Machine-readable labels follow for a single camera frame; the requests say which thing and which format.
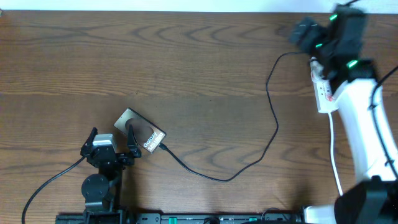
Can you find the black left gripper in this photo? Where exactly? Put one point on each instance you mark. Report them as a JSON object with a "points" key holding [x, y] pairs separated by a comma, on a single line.
{"points": [[109, 155]]}

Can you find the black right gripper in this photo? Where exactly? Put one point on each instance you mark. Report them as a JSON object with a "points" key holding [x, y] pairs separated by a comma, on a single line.
{"points": [[315, 30]]}

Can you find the bronze Galaxy smartphone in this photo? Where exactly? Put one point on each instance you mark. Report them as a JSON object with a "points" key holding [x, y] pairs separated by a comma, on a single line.
{"points": [[147, 135]]}

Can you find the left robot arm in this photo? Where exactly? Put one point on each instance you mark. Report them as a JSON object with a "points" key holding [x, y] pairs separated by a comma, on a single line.
{"points": [[102, 191]]}

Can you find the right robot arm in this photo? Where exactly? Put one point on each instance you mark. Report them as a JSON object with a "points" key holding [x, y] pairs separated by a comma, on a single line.
{"points": [[350, 85]]}

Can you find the white power strip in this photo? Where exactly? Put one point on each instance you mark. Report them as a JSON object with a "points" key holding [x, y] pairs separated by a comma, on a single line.
{"points": [[323, 95]]}

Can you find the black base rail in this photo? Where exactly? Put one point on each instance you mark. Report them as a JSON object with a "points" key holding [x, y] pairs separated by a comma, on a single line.
{"points": [[155, 218]]}

